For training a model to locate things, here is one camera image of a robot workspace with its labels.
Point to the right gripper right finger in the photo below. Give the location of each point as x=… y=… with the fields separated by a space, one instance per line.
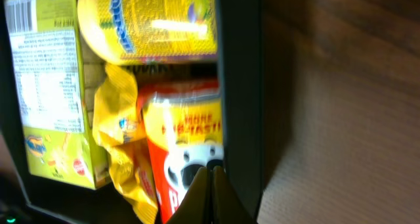
x=227 y=207

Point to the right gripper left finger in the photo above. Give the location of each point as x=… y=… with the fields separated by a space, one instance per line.
x=194 y=209

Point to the red Pringles can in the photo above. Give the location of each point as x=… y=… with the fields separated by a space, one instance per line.
x=183 y=126

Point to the yellow candy wrapper pack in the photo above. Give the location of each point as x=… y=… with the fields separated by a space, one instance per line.
x=117 y=128

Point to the black gift box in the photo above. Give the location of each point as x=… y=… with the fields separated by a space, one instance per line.
x=240 y=72

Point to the green snack carton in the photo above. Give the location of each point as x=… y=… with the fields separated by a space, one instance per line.
x=50 y=85

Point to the yellow Mentos bottle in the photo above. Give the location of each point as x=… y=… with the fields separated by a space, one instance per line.
x=127 y=32

